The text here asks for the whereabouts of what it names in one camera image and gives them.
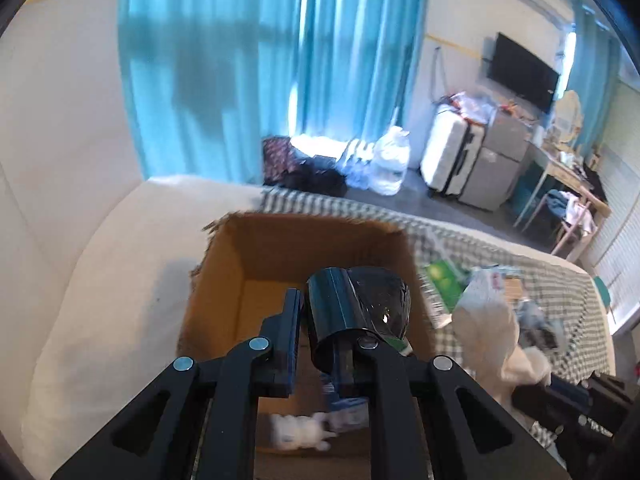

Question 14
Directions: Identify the black cylindrical bottle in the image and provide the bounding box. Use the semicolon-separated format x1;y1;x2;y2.
307;266;411;375

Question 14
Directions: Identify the blue white small box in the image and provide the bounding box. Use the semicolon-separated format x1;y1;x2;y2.
320;374;369;434

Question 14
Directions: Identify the white plush toy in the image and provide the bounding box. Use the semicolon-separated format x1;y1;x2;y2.
270;413;337;452

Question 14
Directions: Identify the checkered bed sheet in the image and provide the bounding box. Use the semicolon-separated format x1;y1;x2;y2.
259;188;615;408

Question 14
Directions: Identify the white plastic bag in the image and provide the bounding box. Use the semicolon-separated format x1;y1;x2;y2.
451;266;551;406

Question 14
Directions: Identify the green white medicine box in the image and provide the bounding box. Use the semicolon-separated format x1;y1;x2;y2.
421;260;471;330

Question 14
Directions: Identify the brown cardboard box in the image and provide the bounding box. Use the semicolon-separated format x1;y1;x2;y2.
177;214;435;479

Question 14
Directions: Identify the wooden chair with clothes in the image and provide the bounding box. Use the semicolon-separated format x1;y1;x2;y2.
538;190;599;262

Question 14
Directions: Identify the wooden dressing desk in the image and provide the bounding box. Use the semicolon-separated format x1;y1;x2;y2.
514;143;612;240

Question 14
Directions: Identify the grey mini fridge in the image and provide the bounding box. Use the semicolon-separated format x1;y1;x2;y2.
459;110;530;211

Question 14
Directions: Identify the white suitcase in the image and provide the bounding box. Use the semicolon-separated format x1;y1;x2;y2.
420;105;486;196

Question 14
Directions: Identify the oval vanity mirror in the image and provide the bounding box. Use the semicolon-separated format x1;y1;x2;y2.
551;90;584;144

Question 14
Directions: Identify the large clear water jug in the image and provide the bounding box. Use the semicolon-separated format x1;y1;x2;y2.
369;126;410;196

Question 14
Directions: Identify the pack of water bottles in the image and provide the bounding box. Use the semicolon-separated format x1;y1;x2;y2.
337;139;374;190

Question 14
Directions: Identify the dark patterned bag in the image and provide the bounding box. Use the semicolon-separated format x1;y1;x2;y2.
262;136;298;185

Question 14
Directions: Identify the blue window curtain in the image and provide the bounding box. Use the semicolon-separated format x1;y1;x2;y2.
117;0;427;184

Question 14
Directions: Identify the black wall television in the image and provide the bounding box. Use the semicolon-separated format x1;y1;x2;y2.
487;32;560;114

